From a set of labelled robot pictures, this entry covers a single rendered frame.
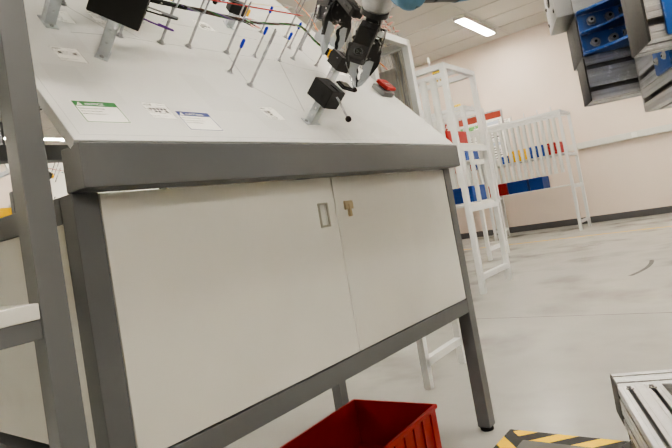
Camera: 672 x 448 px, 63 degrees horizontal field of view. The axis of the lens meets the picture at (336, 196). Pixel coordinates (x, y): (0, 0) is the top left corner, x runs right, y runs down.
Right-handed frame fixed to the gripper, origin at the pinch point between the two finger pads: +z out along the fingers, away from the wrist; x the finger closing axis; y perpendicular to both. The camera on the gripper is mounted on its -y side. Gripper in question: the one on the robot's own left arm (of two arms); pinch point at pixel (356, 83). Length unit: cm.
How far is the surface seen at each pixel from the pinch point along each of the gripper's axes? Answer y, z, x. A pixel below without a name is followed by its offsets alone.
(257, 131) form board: -46.5, -8.3, 9.9
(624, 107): 703, 275, -299
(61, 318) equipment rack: -97, -8, 15
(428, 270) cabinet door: -21, 37, -34
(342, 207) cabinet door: -36.6, 11.7, -8.8
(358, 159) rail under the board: -28.5, 3.3, -8.7
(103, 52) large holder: -52, -18, 39
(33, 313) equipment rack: -99, -10, 17
